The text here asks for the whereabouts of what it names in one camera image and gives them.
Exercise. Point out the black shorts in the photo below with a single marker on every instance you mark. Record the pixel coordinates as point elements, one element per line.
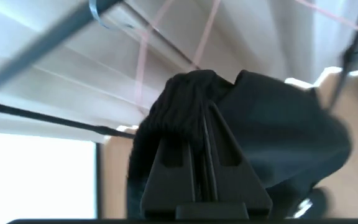
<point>275,124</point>

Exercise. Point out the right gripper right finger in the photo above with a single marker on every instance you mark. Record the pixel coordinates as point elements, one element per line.
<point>244,186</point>

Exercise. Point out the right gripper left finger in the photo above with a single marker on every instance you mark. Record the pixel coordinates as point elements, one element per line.
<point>166,186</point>

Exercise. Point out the black clothes rack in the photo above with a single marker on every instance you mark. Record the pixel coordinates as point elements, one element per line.
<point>42,43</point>

